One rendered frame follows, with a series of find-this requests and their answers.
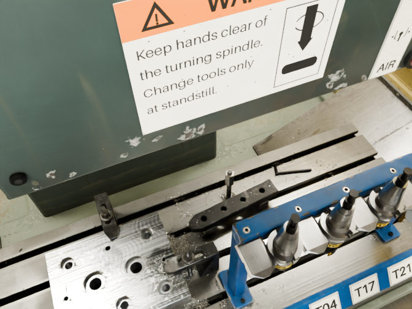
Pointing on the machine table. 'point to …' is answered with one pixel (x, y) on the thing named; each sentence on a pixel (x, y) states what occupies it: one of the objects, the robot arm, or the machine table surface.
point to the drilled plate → (132, 247)
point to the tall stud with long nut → (228, 183)
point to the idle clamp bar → (213, 217)
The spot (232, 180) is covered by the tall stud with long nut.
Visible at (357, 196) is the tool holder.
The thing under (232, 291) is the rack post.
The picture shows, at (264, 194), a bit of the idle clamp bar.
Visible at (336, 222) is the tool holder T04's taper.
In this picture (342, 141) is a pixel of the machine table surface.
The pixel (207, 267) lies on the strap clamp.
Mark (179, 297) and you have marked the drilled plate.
